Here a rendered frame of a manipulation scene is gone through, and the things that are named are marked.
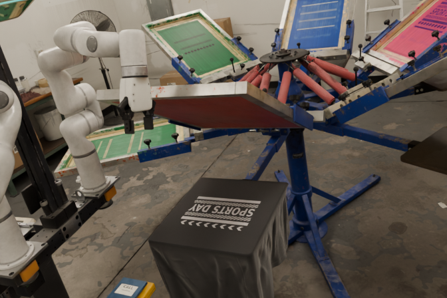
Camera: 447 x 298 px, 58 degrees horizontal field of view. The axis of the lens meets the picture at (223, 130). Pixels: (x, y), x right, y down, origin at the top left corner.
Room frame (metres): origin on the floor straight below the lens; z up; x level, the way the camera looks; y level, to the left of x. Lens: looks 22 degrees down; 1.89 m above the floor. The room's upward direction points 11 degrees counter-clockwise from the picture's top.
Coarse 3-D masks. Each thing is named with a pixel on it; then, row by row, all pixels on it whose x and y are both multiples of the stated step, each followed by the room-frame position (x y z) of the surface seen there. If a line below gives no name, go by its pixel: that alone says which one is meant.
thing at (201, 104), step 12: (240, 96) 1.19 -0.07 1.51; (204, 108) 1.43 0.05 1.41; (216, 108) 1.41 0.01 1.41; (228, 108) 1.39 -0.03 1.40; (240, 108) 1.38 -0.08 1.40; (252, 108) 1.36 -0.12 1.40; (240, 120) 1.65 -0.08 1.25; (252, 120) 1.62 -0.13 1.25; (264, 120) 1.60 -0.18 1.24; (276, 120) 1.58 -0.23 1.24
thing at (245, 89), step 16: (96, 96) 1.42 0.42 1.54; (112, 96) 1.38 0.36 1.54; (160, 96) 1.28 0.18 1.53; (176, 96) 1.25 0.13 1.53; (192, 96) 1.24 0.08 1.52; (208, 96) 1.22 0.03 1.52; (224, 96) 1.20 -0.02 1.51; (256, 96) 1.20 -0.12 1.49; (272, 96) 1.33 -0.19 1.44; (272, 112) 1.41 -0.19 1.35; (288, 112) 1.46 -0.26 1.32
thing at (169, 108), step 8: (160, 104) 1.41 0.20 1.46; (168, 104) 1.40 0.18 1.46; (176, 104) 1.39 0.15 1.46; (184, 104) 1.38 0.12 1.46; (160, 112) 1.58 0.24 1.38; (168, 112) 1.57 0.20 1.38; (176, 112) 1.56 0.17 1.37; (184, 112) 1.54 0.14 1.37; (192, 112) 1.53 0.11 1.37; (200, 112) 1.52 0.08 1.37; (184, 120) 1.76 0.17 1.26; (192, 120) 1.74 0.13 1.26; (200, 120) 1.73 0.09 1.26; (208, 120) 1.71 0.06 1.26; (216, 120) 1.69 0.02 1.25; (224, 120) 1.68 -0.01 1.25
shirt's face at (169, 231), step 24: (192, 192) 1.64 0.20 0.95; (216, 192) 1.60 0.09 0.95; (240, 192) 1.55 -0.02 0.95; (264, 192) 1.52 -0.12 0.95; (168, 216) 1.48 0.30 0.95; (264, 216) 1.34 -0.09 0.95; (168, 240) 1.31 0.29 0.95; (192, 240) 1.28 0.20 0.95; (216, 240) 1.25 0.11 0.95; (240, 240) 1.23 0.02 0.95
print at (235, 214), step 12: (192, 204) 1.54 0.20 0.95; (204, 204) 1.52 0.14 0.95; (216, 204) 1.50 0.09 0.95; (228, 204) 1.48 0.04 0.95; (240, 204) 1.46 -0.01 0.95; (252, 204) 1.44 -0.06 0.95; (192, 216) 1.44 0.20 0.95; (204, 216) 1.43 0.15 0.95; (216, 216) 1.41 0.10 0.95; (228, 216) 1.39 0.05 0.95; (240, 216) 1.37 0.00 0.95; (228, 228) 1.31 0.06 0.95; (240, 228) 1.30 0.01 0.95
